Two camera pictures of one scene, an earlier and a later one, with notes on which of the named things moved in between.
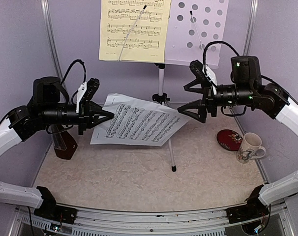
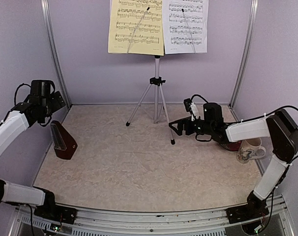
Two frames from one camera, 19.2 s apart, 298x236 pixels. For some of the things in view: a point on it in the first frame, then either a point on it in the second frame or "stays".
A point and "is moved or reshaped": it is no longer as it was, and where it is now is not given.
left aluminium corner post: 45,7 stays
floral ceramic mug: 251,148 stays
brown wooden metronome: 65,146 stays
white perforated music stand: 198,32 to 156,81
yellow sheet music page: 148,42 is moved or reshaped
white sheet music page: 136,122 to 185,26
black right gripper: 209,98 to 180,126
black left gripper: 87,110 to 57,104
